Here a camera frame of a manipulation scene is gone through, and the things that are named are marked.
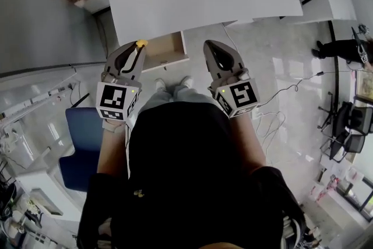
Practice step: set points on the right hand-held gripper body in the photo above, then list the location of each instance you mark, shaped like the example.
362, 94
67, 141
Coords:
240, 94

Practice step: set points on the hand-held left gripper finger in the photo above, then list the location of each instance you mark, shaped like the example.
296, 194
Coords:
115, 56
140, 64

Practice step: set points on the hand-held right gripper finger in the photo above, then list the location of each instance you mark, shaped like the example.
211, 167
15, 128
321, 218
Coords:
210, 61
236, 59

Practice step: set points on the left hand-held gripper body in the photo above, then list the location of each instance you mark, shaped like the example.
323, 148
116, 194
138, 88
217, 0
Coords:
113, 99

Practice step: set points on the wooden drawer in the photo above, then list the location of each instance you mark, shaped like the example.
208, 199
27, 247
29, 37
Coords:
166, 49

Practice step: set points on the person's right forearm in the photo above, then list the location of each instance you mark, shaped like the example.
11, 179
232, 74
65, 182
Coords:
247, 143

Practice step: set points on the person's left forearm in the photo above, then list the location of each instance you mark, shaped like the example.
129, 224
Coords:
112, 151

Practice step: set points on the person's white shoe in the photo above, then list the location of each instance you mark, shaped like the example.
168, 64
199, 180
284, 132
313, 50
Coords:
160, 85
186, 81

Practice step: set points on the person's blue jeans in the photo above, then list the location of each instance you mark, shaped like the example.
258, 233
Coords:
180, 96

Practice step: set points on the blue chair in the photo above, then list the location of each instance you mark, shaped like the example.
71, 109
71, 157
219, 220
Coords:
81, 148

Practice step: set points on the white shelving rack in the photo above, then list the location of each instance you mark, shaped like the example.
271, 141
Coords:
32, 100

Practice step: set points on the person's black shirt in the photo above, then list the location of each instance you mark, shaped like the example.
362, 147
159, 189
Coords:
189, 178

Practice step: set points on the black office chair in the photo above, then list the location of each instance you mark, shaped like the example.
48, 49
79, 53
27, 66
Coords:
349, 128

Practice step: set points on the framed painting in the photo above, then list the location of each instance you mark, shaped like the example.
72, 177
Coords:
365, 86

